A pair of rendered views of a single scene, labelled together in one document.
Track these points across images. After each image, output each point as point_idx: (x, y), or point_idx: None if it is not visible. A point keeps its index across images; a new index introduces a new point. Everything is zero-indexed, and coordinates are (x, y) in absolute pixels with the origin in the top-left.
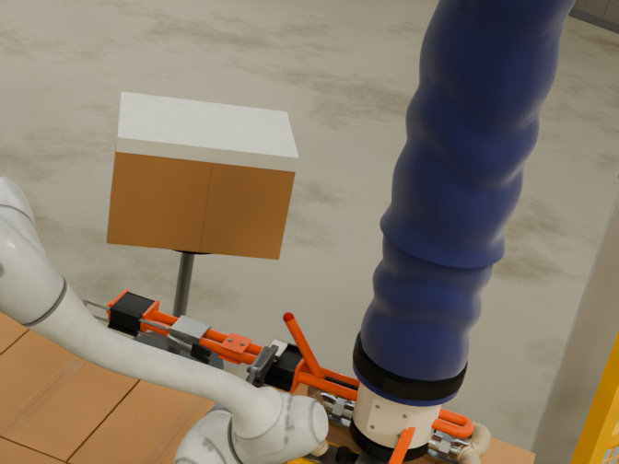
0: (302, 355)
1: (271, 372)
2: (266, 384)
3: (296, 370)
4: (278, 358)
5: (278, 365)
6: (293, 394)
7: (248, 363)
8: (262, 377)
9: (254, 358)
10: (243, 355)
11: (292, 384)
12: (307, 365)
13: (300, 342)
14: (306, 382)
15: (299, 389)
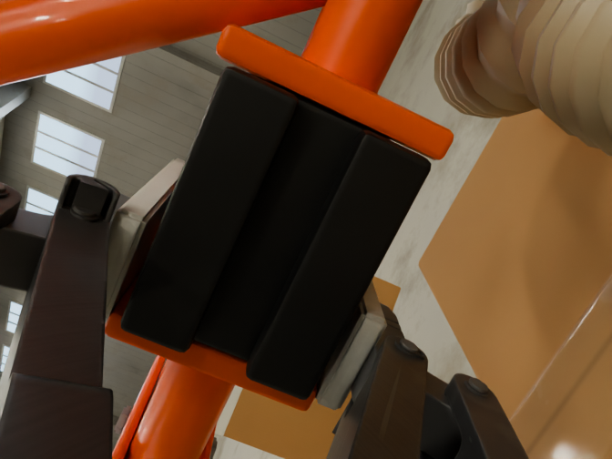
0: (186, 25)
1: (242, 282)
2: (336, 345)
3: (229, 46)
4: (107, 185)
5: (170, 199)
6: (525, 237)
7: (187, 431)
8: (7, 382)
9: (164, 378)
10: (138, 445)
11: (369, 122)
12: (267, 7)
13: (66, 5)
14: (380, 3)
15: (513, 212)
